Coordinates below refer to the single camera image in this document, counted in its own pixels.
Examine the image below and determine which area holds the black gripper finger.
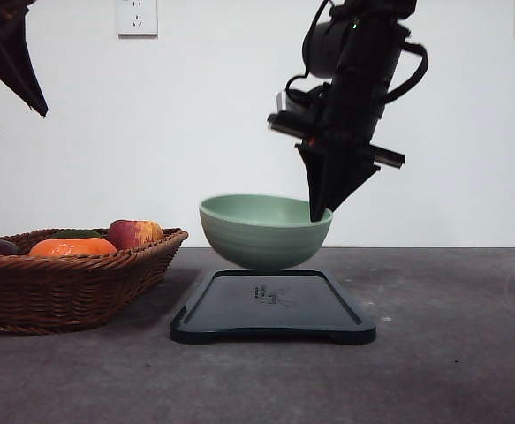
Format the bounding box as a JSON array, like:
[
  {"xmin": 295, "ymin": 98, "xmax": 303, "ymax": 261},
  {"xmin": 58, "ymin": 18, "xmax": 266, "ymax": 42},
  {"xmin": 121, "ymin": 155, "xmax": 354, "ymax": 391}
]
[{"xmin": 0, "ymin": 0, "xmax": 49, "ymax": 118}]

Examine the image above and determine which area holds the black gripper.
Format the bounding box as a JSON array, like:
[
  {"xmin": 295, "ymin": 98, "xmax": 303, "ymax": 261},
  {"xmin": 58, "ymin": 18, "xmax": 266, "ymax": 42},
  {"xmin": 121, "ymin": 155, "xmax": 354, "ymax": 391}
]
[{"xmin": 268, "ymin": 79, "xmax": 405, "ymax": 222}]

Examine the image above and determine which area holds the light green ceramic bowl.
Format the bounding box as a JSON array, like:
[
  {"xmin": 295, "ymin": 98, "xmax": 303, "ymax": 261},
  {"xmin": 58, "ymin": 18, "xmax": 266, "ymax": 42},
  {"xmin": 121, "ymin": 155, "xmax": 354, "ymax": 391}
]
[{"xmin": 200, "ymin": 194, "xmax": 333, "ymax": 271}]

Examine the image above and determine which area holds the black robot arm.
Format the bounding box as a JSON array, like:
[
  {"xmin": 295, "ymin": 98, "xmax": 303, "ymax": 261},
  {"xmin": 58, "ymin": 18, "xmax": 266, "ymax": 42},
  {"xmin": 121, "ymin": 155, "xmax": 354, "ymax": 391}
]
[{"xmin": 267, "ymin": 1, "xmax": 416, "ymax": 222}]

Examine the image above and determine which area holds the brown wicker basket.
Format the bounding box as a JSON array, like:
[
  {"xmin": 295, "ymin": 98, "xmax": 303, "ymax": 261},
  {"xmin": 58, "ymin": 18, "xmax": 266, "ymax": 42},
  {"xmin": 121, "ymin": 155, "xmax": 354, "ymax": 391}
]
[{"xmin": 0, "ymin": 228, "xmax": 188, "ymax": 335}]

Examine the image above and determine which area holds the dark green fruit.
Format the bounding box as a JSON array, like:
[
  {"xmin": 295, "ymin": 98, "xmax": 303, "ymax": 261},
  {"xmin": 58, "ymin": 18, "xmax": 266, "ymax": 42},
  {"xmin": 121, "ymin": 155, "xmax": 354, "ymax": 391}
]
[{"xmin": 50, "ymin": 230, "xmax": 104, "ymax": 239}]

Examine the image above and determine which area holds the orange tangerine fruit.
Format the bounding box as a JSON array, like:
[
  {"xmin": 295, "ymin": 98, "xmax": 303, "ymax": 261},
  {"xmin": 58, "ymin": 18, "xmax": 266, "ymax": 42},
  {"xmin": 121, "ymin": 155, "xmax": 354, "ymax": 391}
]
[{"xmin": 29, "ymin": 238, "xmax": 117, "ymax": 257}]

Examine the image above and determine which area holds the dark teal rectangular tray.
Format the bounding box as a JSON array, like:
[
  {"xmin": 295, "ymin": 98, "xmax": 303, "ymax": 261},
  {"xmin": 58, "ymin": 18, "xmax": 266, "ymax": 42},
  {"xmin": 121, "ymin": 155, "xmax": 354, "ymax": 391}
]
[{"xmin": 170, "ymin": 269, "xmax": 376, "ymax": 343}]

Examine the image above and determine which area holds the red yellow apple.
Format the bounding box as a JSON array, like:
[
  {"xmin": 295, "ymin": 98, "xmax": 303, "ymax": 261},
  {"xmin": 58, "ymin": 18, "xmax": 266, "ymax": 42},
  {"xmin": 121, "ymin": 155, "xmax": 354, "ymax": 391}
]
[{"xmin": 108, "ymin": 219, "xmax": 163, "ymax": 249}]

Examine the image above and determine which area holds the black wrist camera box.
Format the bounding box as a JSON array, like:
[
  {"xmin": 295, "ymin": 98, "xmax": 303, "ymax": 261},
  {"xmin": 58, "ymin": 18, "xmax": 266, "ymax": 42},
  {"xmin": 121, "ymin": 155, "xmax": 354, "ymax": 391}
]
[{"xmin": 276, "ymin": 84, "xmax": 329, "ymax": 120}]

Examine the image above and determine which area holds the white wall socket left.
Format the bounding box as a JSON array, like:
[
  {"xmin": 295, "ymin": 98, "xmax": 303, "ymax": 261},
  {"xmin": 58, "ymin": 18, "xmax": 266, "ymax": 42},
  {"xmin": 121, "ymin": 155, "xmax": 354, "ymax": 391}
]
[{"xmin": 117, "ymin": 0, "xmax": 158, "ymax": 39}]

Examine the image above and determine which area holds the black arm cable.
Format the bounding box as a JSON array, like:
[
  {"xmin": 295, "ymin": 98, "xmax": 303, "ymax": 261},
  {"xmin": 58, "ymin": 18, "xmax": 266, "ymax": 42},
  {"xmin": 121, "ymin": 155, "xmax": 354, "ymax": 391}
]
[{"xmin": 384, "ymin": 42, "xmax": 428, "ymax": 103}]

